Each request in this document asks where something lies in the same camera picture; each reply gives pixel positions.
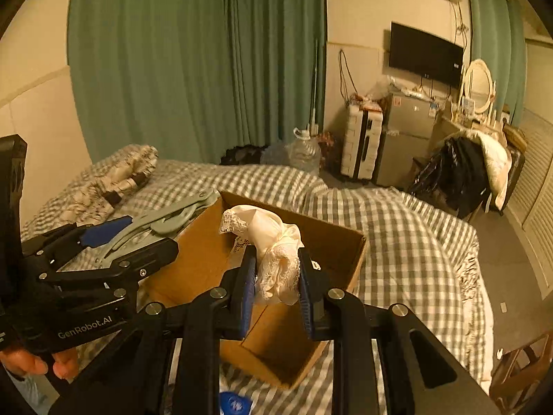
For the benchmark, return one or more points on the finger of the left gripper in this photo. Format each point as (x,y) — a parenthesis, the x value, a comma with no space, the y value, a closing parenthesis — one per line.
(139,263)
(59,246)

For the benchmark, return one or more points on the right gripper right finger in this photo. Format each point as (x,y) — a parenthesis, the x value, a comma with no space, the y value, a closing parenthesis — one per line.
(317,298)

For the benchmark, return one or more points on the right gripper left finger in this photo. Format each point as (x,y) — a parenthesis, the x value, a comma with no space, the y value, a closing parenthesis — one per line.
(235,317)

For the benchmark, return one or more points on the cream lace cloth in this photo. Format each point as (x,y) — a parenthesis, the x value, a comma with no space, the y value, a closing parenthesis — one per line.
(277,244)

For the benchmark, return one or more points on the blue white tissue pack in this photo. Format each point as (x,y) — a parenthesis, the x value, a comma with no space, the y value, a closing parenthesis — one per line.
(234,404)

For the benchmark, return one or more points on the person's left hand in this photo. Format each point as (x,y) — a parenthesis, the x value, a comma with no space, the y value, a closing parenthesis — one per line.
(20,362)

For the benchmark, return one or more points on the grey checkered duvet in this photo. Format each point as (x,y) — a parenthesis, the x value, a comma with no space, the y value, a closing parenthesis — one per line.
(416,255)

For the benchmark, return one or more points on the grey plastic clothes hanger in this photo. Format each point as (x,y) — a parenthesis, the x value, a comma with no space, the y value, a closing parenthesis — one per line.
(154,226)

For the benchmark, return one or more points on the floral patterned pillow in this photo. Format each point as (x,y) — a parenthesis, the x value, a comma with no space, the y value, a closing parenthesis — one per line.
(95,194)

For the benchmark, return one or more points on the large clear water bottle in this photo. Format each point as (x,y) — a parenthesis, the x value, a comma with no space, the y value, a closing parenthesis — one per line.
(304,152)

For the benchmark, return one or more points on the white suitcase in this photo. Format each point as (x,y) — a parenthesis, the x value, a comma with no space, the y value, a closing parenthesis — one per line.
(361,142)

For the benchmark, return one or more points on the silver mini fridge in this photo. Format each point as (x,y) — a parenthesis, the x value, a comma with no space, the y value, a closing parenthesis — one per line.
(406,131)

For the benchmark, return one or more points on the wooden chair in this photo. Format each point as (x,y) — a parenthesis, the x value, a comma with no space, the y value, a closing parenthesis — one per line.
(519,372)

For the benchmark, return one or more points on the green curtain left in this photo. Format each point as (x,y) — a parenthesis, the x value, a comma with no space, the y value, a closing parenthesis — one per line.
(195,78)

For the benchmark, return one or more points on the green curtain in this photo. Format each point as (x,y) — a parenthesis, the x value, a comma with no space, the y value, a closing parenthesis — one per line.
(497,37)
(195,78)

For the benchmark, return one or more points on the white jacket on chair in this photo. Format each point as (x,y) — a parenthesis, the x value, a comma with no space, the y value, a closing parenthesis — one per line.
(498,162)

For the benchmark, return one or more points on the louvered wardrobe doors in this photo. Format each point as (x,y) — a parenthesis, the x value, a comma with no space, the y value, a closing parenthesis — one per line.
(531,204)

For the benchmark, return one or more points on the white oval vanity mirror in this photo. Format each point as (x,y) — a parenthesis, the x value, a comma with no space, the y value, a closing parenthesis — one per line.
(478,89)

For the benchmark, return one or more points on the green curtain right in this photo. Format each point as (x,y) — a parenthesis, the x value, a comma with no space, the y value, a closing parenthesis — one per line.
(497,37)

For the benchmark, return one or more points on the black wall television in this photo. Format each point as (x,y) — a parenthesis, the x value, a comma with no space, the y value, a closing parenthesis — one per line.
(425,55)

